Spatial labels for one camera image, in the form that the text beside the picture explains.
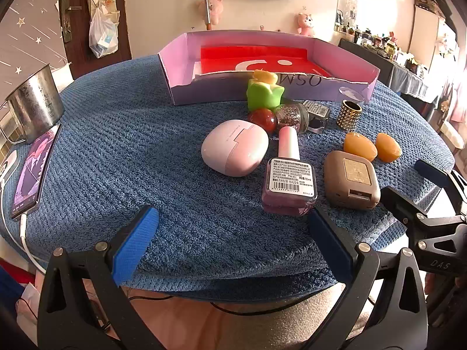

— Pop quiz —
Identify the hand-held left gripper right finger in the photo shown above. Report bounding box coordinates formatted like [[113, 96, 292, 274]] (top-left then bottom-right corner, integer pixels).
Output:
[[307, 204, 429, 350]]

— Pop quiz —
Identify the white charger device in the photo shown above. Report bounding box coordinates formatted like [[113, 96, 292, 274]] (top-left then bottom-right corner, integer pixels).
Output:
[[0, 150, 18, 186]]

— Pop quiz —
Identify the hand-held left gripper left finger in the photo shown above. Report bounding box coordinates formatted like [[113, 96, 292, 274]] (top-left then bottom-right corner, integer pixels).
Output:
[[36, 204, 168, 350]]

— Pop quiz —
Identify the pink earbud case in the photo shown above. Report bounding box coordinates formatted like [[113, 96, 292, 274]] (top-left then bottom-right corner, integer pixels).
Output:
[[201, 121, 270, 177]]

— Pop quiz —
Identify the brown door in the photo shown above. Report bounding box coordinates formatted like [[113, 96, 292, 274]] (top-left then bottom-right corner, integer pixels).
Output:
[[58, 0, 133, 81]]

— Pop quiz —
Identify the pink curtain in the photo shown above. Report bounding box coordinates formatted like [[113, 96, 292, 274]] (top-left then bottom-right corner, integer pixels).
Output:
[[449, 76, 467, 125]]

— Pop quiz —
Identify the clear plastic cap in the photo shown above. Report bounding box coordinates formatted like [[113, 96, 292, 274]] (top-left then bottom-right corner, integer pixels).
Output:
[[339, 87, 366, 103]]

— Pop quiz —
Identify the pink plush pig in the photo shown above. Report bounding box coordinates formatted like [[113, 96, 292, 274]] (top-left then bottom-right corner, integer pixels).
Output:
[[198, 0, 224, 26]]

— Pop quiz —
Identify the dark dresser table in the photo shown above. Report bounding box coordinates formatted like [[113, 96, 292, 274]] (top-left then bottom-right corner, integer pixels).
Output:
[[337, 38, 438, 103]]

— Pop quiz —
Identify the black nail polish bottle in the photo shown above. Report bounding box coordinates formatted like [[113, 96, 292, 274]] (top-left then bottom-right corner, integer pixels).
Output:
[[302, 100, 332, 134]]

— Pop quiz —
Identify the pink nail polish bottle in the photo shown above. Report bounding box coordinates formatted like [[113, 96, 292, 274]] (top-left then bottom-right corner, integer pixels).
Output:
[[261, 126, 319, 216]]

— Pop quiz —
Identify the pink cardboard box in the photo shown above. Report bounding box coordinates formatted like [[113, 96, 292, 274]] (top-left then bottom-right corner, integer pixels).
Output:
[[158, 31, 381, 106]]

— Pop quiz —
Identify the green and yellow squishy toy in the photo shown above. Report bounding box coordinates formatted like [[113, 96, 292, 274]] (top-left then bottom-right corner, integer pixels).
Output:
[[247, 69, 285, 112]]

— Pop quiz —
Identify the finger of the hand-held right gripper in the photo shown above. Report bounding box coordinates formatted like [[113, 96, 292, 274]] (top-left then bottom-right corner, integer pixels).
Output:
[[380, 186, 438, 234], [414, 158, 467, 219]]

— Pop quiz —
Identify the glitter nail polish bottle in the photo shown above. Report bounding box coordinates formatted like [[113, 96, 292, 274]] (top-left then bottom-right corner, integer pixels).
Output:
[[273, 104, 310, 134]]

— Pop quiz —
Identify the silver and orange pole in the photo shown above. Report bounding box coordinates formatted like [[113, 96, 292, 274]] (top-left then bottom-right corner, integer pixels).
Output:
[[201, 0, 213, 32]]

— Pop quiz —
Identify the red printed sheet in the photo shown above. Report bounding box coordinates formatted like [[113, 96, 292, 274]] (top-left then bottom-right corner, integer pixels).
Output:
[[200, 45, 341, 81]]

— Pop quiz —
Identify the pink plush bear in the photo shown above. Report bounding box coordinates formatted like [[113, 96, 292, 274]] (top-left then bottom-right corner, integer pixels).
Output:
[[296, 13, 316, 37]]

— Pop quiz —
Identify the white plastic bag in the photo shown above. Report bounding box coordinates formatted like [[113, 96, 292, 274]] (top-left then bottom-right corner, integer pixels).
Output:
[[88, 7, 119, 59]]

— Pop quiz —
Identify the row of cosmetic bottles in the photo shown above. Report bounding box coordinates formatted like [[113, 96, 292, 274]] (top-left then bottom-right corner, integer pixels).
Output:
[[336, 22, 427, 77]]

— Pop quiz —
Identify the white wardrobe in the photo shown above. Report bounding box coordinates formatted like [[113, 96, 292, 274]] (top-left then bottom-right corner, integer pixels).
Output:
[[409, 0, 456, 81]]

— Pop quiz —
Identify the brown earbud case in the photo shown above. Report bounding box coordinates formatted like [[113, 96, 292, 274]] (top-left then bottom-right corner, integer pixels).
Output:
[[323, 150, 381, 211]]

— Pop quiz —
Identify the person's leg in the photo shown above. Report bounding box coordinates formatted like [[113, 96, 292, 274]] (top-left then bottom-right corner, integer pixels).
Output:
[[120, 286, 365, 350]]

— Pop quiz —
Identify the dark red ball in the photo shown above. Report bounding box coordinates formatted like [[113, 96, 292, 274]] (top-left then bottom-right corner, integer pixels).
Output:
[[248, 108, 278, 134]]

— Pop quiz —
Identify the metal door handle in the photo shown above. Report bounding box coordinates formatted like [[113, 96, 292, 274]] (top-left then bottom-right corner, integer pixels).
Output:
[[60, 0, 83, 42]]

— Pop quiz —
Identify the white charging cable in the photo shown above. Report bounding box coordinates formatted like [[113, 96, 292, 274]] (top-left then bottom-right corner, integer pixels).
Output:
[[0, 180, 46, 274]]

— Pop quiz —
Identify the smartphone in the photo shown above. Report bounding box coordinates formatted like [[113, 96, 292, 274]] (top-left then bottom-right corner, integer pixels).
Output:
[[10, 123, 63, 220]]

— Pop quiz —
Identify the metal cup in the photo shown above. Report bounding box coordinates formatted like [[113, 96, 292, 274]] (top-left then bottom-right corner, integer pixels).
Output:
[[0, 63, 65, 144]]

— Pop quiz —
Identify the gold studded ring holder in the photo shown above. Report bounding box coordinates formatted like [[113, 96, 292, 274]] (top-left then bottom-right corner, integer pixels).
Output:
[[336, 100, 363, 131]]

